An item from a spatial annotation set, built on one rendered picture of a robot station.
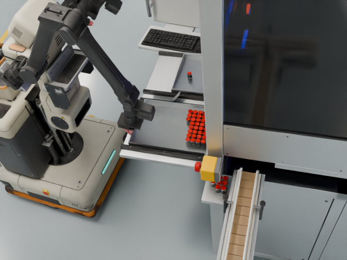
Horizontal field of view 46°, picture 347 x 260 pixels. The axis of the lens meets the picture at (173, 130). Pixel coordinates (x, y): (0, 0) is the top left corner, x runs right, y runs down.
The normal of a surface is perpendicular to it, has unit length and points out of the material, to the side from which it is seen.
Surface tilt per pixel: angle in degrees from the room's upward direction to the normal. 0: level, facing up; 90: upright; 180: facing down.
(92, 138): 0
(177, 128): 0
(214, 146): 90
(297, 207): 90
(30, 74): 93
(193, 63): 0
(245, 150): 90
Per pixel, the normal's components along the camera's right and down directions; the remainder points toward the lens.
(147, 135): -0.10, -0.62
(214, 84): -0.25, 0.77
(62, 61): 0.94, 0.21
